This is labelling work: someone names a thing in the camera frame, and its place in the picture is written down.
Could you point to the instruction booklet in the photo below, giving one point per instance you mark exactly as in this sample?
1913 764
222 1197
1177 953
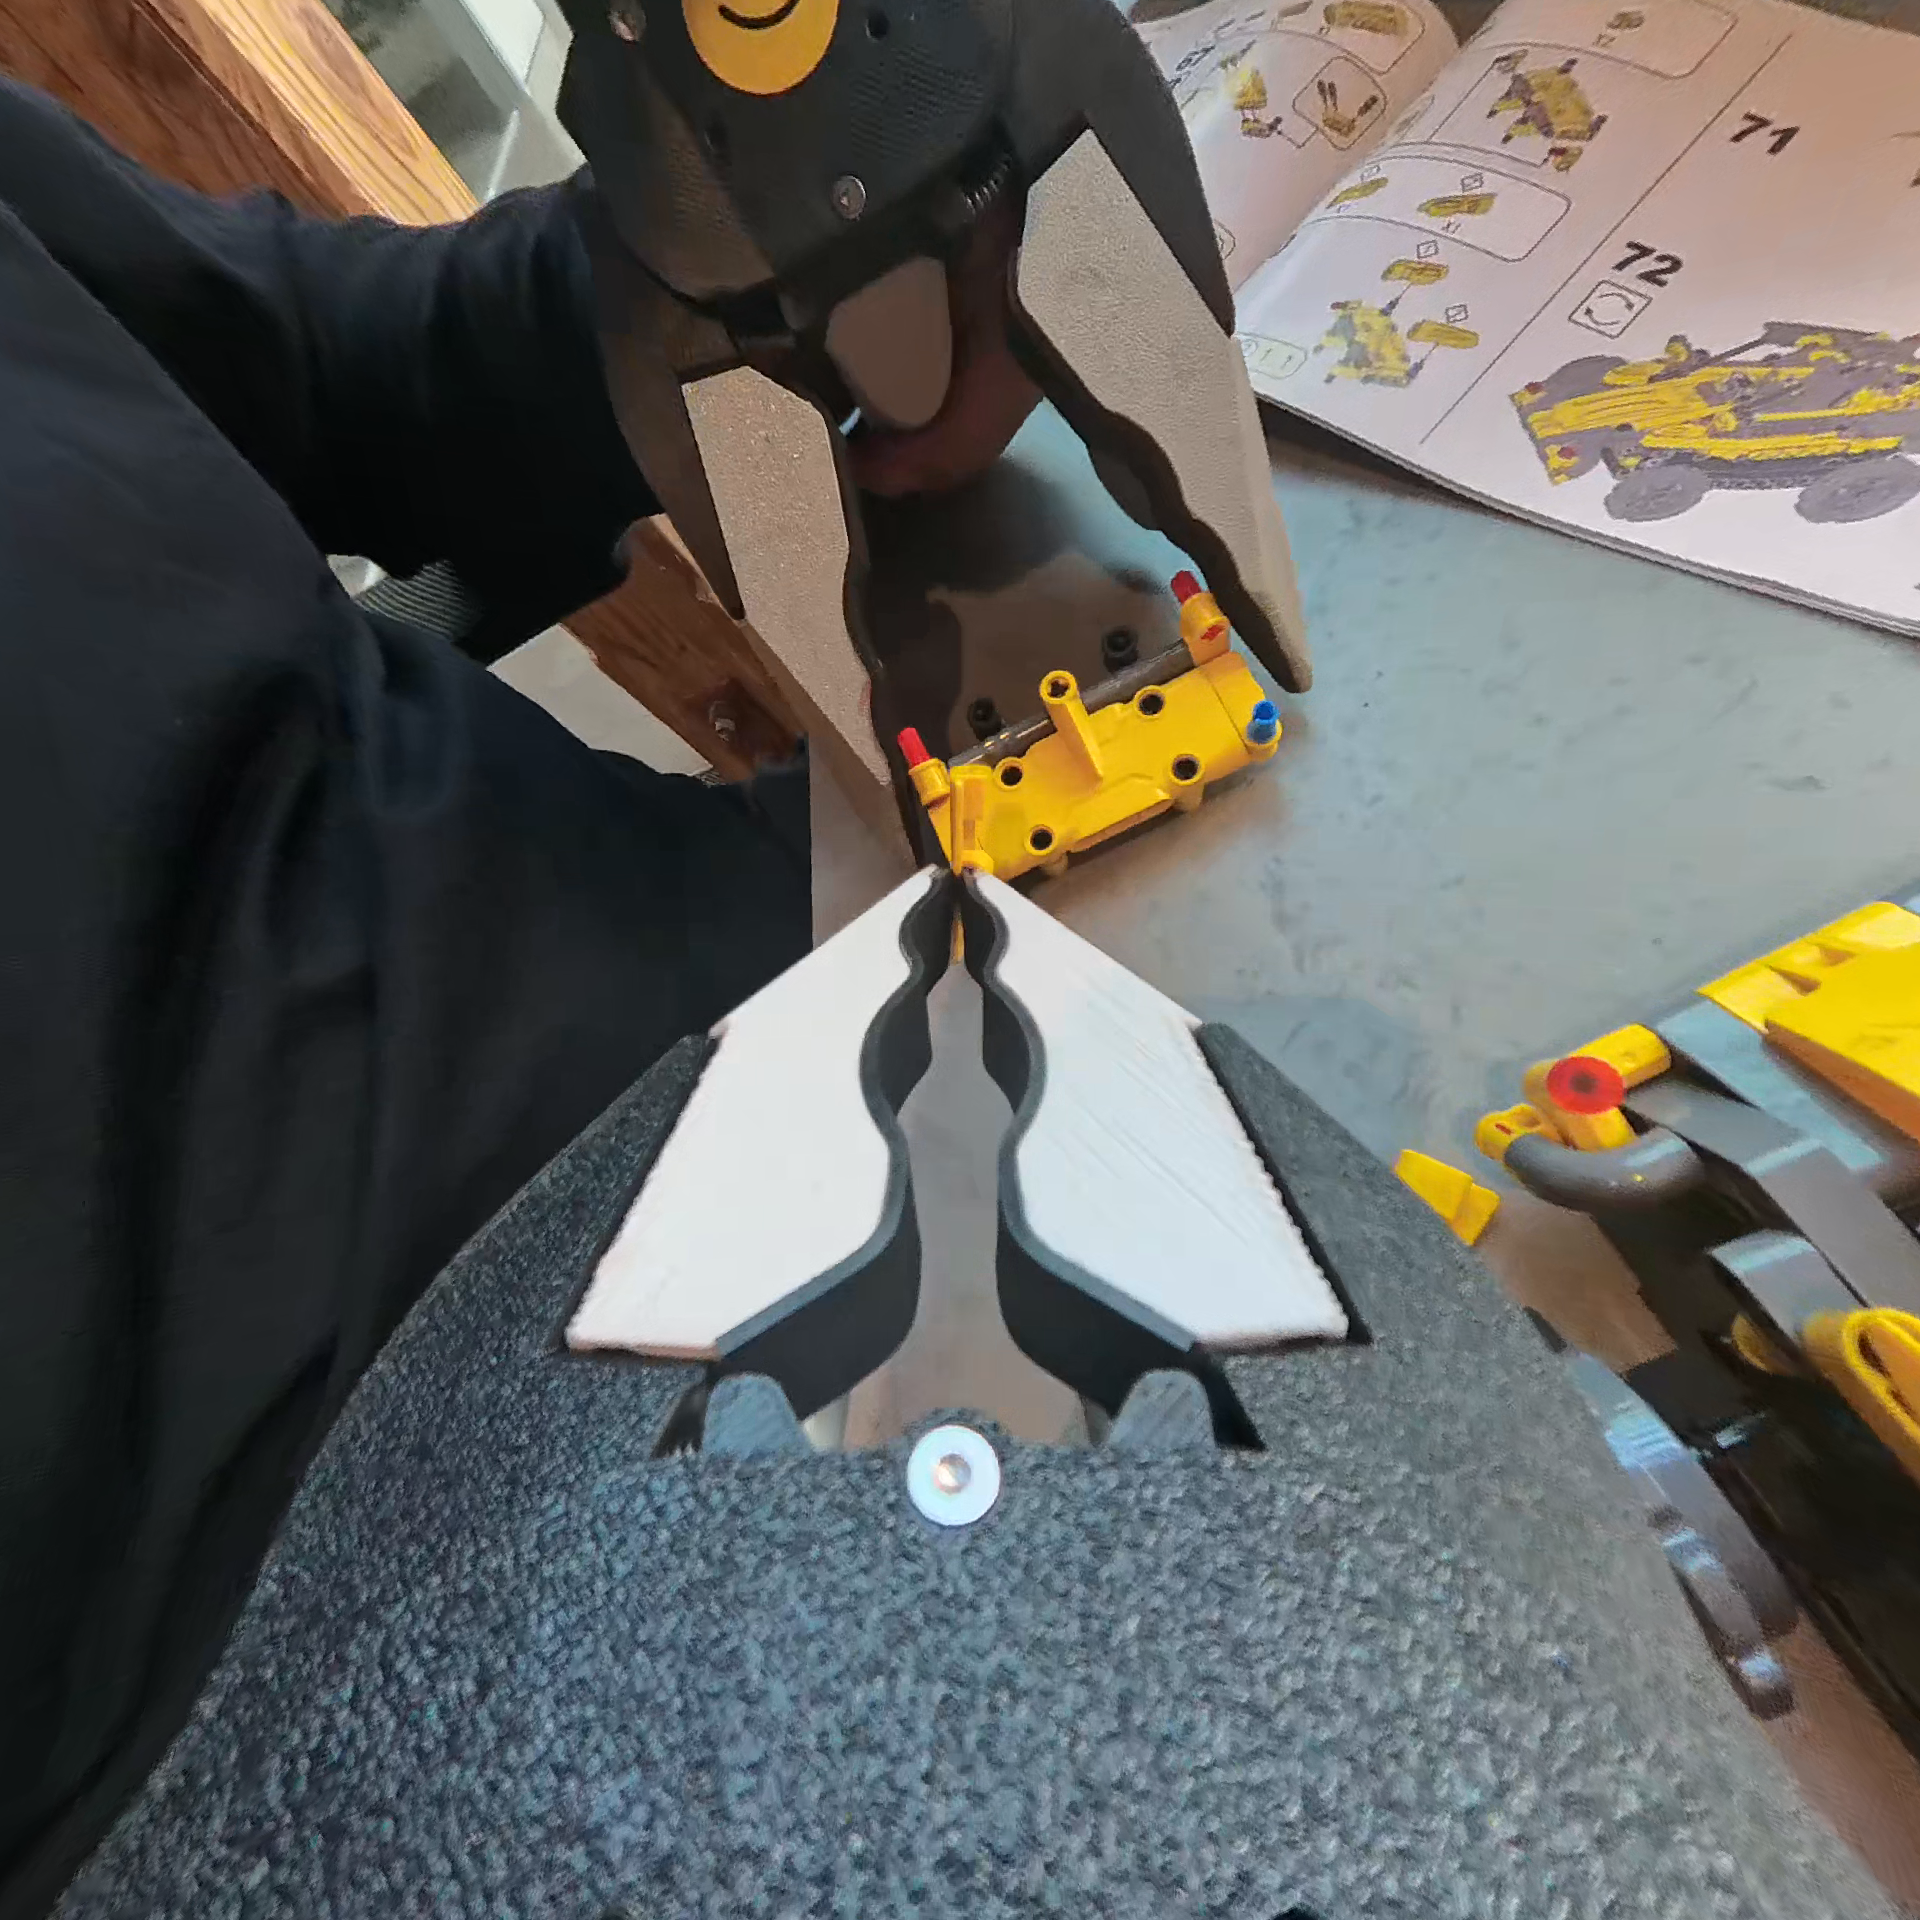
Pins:
1572 224

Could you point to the small yellow brick assembly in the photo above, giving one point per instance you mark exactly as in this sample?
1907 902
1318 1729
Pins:
1110 764

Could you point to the yellow brick vehicle model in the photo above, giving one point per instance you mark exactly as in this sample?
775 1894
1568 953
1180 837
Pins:
1829 1024

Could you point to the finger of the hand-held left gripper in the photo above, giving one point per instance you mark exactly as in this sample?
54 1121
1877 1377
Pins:
779 525
1151 374

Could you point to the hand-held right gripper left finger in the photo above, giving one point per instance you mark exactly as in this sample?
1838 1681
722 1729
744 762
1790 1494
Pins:
749 1180

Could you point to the person's left forearm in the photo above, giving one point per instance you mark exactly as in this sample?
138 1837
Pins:
374 374

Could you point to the small yellow connector piece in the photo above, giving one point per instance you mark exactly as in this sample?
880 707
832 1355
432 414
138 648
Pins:
1446 1191

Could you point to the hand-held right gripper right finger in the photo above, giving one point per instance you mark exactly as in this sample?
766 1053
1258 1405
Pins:
1167 1180

